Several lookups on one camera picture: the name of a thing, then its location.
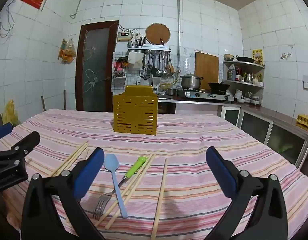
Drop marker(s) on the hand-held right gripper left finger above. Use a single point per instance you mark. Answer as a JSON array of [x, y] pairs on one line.
[[90, 172]]

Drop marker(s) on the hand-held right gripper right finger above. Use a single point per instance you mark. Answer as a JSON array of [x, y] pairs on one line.
[[220, 172]]

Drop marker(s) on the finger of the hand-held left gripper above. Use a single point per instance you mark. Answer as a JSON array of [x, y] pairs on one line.
[[2, 131], [23, 145]]

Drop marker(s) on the light blue silicone spoon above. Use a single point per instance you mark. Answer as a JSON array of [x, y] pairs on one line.
[[111, 162]]

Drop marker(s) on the yellow perforated utensil holder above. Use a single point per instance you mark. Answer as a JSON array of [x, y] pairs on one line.
[[134, 115]]

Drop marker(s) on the row of hanging kitchen utensils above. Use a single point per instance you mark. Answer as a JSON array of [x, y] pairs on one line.
[[156, 65]]

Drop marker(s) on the person's left hand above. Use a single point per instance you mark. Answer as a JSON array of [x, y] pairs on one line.
[[12, 210]]

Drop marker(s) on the yellow plastic bag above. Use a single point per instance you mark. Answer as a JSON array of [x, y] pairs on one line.
[[10, 112]]

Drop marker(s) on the wooden stick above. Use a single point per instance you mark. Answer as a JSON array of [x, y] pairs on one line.
[[43, 103], [64, 100]]

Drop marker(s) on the pink striped tablecloth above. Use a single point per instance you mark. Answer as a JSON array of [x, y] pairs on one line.
[[181, 135]]

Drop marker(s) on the kitchen counter cabinet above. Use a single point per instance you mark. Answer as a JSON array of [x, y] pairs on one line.
[[269, 130]]

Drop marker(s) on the steel gas stove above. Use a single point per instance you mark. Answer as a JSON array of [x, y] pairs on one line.
[[206, 95]]

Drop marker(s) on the black wok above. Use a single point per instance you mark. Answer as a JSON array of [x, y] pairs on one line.
[[219, 86]]

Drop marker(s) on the steel sink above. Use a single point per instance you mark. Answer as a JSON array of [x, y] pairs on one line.
[[166, 97]]

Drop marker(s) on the white corner shelf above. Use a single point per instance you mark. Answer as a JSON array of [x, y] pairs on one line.
[[244, 83]]

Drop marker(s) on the small steel cup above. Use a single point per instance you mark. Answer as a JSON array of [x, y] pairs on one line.
[[171, 91]]

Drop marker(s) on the steel pot with lid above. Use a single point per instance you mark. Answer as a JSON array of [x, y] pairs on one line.
[[191, 81]]

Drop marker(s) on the dark liquid plastic jug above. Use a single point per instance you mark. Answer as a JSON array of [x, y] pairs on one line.
[[231, 73]]

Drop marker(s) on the yellow egg tray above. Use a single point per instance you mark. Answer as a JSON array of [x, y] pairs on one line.
[[305, 120]]

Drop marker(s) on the hanging bag of oranges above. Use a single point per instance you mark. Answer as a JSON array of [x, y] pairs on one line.
[[67, 52]]

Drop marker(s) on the dark wooden glass door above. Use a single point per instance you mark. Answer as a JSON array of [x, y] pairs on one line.
[[96, 67]]

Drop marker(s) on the rectangular wooden cutting board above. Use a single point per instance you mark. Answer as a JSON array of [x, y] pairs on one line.
[[206, 67]]

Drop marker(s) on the pink hanging item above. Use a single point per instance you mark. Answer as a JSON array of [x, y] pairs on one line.
[[120, 63]]

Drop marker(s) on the beige bowl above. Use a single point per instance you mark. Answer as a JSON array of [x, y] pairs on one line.
[[229, 57]]

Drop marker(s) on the white hanging cloth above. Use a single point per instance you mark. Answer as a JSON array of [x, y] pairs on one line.
[[135, 60]]

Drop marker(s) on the white controller box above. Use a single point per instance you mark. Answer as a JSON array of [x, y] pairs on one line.
[[124, 36]]

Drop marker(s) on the white power strip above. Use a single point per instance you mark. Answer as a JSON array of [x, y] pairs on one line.
[[138, 35]]

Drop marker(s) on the round brown board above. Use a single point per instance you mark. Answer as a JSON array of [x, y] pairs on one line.
[[157, 33]]

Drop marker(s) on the yellow wall poster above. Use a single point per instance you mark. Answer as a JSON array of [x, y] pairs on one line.
[[257, 57]]

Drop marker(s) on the white wall socket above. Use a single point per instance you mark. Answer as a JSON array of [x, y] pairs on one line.
[[306, 82]]

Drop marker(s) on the white wall hook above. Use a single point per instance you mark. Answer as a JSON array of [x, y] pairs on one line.
[[286, 55]]

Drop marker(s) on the metal wall rack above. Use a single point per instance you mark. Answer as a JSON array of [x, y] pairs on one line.
[[149, 48]]

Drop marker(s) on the grey wall pipe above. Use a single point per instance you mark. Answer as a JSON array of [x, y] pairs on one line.
[[178, 30]]

